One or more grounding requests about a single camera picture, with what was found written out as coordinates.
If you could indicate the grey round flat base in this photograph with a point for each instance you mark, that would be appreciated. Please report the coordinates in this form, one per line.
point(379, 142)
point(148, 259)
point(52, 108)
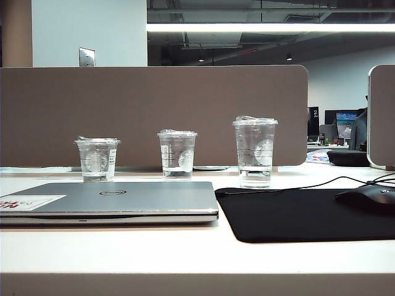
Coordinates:
point(213, 168)

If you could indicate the metal wall switch plate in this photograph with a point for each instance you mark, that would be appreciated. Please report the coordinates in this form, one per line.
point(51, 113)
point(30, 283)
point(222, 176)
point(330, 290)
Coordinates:
point(87, 57)

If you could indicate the tall clear plastic cup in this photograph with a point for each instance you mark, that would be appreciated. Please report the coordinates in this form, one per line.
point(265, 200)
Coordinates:
point(254, 148)

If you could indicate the blue plastic bag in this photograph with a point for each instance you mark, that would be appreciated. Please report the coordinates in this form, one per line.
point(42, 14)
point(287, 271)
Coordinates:
point(318, 155)

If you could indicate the black computer mouse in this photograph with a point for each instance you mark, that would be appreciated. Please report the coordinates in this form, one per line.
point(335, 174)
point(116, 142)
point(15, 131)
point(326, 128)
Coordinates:
point(370, 198)

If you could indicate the medium clear plastic cup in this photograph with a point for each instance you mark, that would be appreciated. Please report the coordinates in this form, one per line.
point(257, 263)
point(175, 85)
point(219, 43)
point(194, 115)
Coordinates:
point(177, 154)

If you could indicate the short clear cup with label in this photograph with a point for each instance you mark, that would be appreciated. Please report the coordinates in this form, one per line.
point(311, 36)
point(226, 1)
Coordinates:
point(92, 160)

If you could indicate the long ceiling light strip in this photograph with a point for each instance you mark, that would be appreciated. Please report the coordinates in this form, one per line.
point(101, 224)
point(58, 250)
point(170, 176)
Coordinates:
point(262, 27)

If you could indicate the narrow brown desk partition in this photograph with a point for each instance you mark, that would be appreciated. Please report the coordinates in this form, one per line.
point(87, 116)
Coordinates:
point(384, 117)

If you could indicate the seated person in grey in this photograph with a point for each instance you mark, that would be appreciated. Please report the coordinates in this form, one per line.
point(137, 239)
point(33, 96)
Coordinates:
point(359, 132)

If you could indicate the black mouse pad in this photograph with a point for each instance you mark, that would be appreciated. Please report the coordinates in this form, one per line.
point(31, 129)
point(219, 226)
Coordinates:
point(293, 216)

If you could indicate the background monitor with blue picture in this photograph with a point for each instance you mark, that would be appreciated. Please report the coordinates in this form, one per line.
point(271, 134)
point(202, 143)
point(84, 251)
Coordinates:
point(344, 123)

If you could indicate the closed silver laptop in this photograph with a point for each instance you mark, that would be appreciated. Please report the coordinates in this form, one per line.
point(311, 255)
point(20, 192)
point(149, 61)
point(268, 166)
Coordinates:
point(139, 200)

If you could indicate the wide brown desk partition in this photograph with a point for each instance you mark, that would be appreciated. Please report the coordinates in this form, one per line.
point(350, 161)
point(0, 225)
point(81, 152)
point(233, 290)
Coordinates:
point(154, 98)

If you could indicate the black sign with number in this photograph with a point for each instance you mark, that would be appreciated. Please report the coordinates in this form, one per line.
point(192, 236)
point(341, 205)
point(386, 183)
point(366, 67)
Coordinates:
point(314, 120)

